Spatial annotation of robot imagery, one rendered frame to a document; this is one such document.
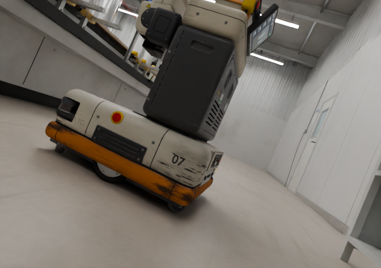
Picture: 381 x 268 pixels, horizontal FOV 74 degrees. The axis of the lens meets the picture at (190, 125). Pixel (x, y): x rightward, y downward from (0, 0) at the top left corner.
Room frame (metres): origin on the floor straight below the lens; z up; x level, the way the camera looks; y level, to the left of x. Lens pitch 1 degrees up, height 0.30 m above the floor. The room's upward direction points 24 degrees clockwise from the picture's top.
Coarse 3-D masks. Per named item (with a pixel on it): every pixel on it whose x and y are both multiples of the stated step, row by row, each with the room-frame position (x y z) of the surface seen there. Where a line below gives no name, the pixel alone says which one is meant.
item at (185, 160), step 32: (64, 96) 1.05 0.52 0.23; (96, 96) 1.10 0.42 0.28; (64, 128) 1.03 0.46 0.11; (96, 128) 0.99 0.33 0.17; (128, 128) 0.96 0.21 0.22; (160, 128) 0.96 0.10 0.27; (96, 160) 0.98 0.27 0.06; (128, 160) 0.95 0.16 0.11; (160, 160) 0.92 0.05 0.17; (192, 160) 0.90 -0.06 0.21; (160, 192) 0.91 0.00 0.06; (192, 192) 0.90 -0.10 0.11
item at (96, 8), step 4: (72, 0) 1.74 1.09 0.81; (76, 0) 1.74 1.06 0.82; (80, 0) 1.73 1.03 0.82; (80, 4) 1.73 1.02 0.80; (84, 4) 1.72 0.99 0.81; (88, 4) 1.71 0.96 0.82; (92, 4) 1.70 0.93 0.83; (92, 8) 1.71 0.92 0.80; (96, 8) 1.69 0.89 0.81; (100, 8) 1.69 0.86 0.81; (104, 8) 1.69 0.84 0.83; (104, 12) 1.71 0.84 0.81
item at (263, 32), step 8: (272, 8) 1.07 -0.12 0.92; (256, 16) 1.08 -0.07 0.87; (264, 16) 1.07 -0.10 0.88; (272, 16) 1.11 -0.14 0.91; (256, 24) 1.08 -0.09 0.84; (264, 24) 1.12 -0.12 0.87; (272, 24) 1.19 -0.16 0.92; (248, 32) 1.08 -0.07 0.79; (256, 32) 1.13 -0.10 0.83; (264, 32) 1.20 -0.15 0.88; (272, 32) 1.28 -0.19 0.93; (248, 40) 1.14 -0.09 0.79; (256, 40) 1.21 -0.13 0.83; (264, 40) 1.30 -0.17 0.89; (248, 48) 1.23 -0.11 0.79; (256, 48) 1.31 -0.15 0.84
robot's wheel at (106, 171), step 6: (96, 162) 0.99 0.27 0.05; (96, 168) 0.99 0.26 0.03; (102, 168) 0.98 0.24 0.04; (108, 168) 0.97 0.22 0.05; (102, 174) 0.98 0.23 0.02; (108, 174) 0.97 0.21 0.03; (114, 174) 0.97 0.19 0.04; (120, 174) 0.96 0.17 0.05; (108, 180) 0.97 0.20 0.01; (114, 180) 0.96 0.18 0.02; (120, 180) 0.96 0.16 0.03
